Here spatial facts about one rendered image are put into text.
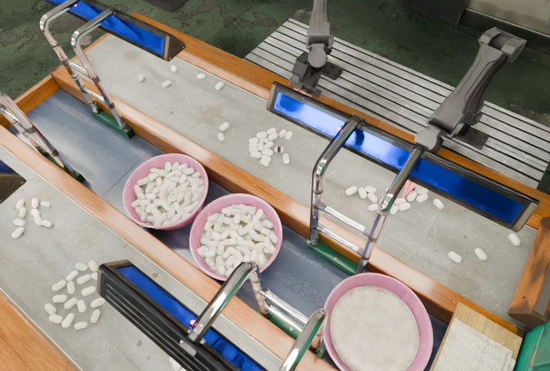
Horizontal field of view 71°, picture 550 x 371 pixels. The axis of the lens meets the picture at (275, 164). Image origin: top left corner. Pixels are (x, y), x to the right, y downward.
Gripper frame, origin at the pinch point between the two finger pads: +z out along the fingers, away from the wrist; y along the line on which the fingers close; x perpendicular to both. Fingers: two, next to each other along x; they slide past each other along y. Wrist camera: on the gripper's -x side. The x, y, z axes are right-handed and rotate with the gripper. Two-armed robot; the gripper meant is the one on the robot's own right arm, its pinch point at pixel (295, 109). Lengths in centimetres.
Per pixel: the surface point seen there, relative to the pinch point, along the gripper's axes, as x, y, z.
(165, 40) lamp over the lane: -33.8, -31.1, -4.1
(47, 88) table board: -15, -98, 34
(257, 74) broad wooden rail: 11.0, -24.7, -5.2
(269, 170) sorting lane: -8.2, 3.7, 20.8
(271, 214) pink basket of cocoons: -17.2, 13.5, 29.9
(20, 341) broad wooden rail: -61, -19, 78
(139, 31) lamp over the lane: -33, -42, -3
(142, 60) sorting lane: 2, -72, 9
